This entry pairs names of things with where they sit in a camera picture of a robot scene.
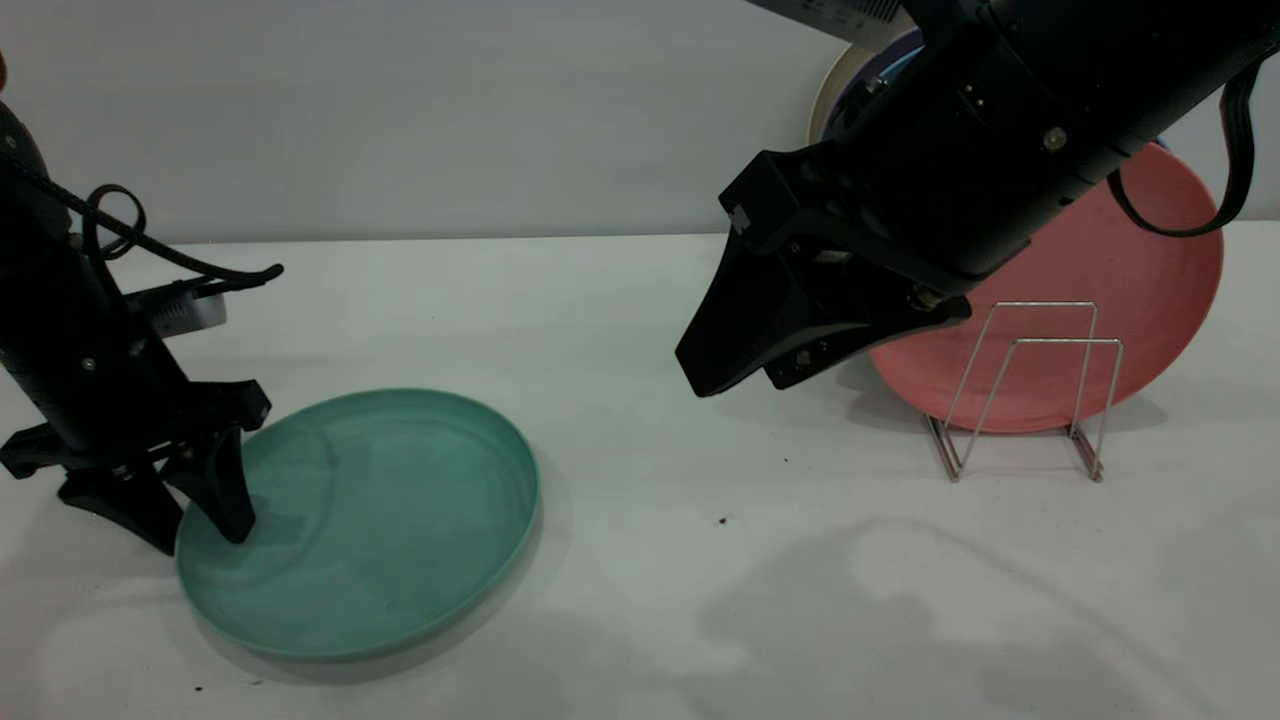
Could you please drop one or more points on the dark purple round plate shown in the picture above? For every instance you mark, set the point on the dark purple round plate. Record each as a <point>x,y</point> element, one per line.
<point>885,52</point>

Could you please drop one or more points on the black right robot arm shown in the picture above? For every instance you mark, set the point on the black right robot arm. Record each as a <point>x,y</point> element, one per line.
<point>1150,60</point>

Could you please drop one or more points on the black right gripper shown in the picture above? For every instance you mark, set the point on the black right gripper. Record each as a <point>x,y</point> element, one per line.
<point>930,190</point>

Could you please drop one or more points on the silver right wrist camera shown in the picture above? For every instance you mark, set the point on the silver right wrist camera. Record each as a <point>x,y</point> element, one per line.
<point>850,12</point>

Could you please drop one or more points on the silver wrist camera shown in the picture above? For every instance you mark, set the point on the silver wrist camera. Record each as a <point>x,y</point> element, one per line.
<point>190,312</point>
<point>850,12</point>

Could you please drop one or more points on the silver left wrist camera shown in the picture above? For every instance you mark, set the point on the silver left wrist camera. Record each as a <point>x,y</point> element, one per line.
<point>190,312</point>

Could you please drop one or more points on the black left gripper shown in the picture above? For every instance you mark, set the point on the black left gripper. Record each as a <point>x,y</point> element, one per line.
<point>110,400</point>

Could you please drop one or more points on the pink round plate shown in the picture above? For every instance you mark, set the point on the pink round plate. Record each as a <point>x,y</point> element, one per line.
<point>1100,260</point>

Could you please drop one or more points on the beige round plate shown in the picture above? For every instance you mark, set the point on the beige round plate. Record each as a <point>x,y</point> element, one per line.
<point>825,100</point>

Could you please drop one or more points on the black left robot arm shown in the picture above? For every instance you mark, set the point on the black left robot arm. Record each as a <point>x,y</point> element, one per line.
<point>40,240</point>

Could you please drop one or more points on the green round plate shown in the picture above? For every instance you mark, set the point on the green round plate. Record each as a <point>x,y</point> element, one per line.
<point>400,520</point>

